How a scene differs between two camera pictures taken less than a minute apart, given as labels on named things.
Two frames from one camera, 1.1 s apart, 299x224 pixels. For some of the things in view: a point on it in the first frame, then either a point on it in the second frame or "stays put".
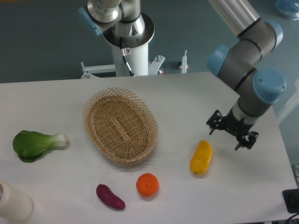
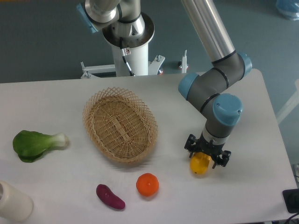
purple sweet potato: [107, 195] stays put
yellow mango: [200, 159] stays put
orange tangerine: [147, 184] stays put
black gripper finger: [214, 122] → [191, 144]
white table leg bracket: [184, 67] stays put
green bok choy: [29, 145] stays put
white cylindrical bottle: [15, 204] stays put
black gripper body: [238, 128] → [214, 150]
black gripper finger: [248, 140] → [223, 159]
